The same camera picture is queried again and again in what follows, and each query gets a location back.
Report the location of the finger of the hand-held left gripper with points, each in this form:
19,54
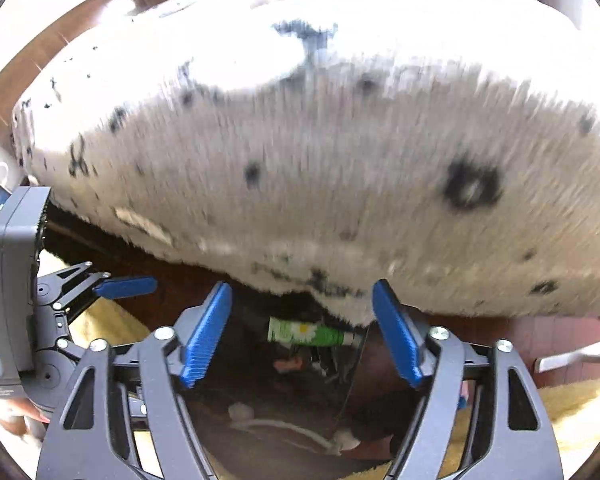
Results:
72,349
127,287

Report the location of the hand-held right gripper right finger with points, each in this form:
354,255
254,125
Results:
395,335

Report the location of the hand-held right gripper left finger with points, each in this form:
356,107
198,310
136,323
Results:
205,332

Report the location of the dark brown plastic bag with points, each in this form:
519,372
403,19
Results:
372,365

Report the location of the green daisy print tube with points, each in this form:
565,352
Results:
310,334

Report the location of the person's left hand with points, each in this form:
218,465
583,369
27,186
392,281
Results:
30,411

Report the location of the small pink scrap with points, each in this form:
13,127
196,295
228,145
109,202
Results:
286,365

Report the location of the white plastic object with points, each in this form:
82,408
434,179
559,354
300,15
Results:
570,357

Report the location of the grey printed fleece blanket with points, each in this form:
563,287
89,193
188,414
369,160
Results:
330,160

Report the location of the brown wooden headboard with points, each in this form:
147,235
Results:
40,50

